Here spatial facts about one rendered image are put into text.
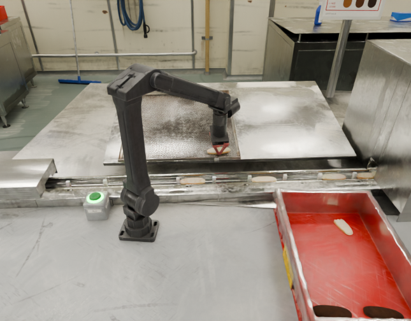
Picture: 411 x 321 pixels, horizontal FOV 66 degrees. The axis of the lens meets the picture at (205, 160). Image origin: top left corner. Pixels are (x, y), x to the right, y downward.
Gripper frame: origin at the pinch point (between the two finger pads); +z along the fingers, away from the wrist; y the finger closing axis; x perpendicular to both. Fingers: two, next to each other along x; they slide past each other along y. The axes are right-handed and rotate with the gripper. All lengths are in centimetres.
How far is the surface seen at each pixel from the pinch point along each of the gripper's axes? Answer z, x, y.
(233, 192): 0.3, -1.9, -23.2
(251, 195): 1.4, -8.4, -24.6
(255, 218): 2.7, -7.9, -34.2
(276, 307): -3, -5, -66
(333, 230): 1, -32, -43
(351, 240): 0, -36, -48
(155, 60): 133, 34, 342
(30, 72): 118, 192, 299
